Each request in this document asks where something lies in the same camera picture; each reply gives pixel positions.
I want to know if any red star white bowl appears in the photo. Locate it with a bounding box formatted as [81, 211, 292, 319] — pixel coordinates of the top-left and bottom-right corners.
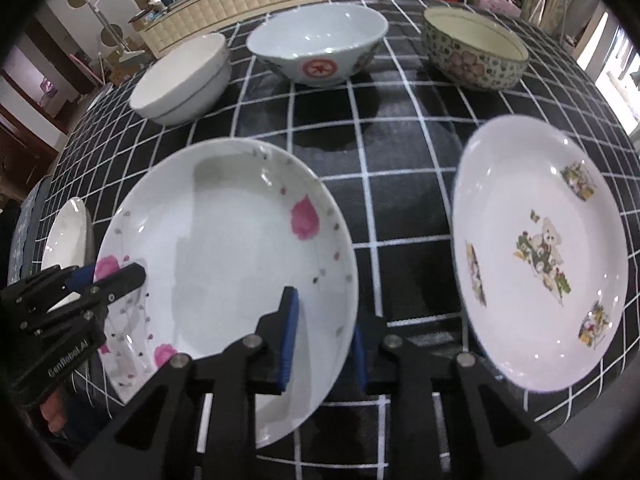
[246, 3, 390, 88]

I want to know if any plain white bowl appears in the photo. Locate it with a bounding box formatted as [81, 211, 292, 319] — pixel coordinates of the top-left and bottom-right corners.
[128, 32, 231, 127]

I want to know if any floral patterned bowl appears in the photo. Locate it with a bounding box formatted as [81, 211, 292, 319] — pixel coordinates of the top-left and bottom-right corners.
[422, 6, 529, 91]

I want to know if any grey patterned chair cover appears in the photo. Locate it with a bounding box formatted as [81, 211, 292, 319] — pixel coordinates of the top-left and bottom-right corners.
[8, 176, 52, 285]

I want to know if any teddy bear white plate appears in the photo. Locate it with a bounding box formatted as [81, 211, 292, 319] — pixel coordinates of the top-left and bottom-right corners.
[452, 115, 628, 392]

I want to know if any person's left hand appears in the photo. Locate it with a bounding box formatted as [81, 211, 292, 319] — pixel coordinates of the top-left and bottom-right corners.
[40, 391, 67, 434]

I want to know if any cream tufted tv cabinet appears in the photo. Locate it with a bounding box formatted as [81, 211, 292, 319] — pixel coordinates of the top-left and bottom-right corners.
[140, 0, 321, 58]

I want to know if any pink flower white plate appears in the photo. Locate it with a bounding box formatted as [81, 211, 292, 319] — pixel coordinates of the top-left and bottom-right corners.
[96, 139, 358, 447]

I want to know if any small white plate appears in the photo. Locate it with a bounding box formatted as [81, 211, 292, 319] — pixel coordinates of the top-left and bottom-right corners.
[40, 196, 97, 311]

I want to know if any pink gift bag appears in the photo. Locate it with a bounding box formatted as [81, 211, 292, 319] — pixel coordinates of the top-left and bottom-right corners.
[477, 0, 522, 18]

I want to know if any black white checkered tablecloth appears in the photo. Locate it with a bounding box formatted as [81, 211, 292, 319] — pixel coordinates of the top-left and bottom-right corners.
[25, 0, 639, 468]

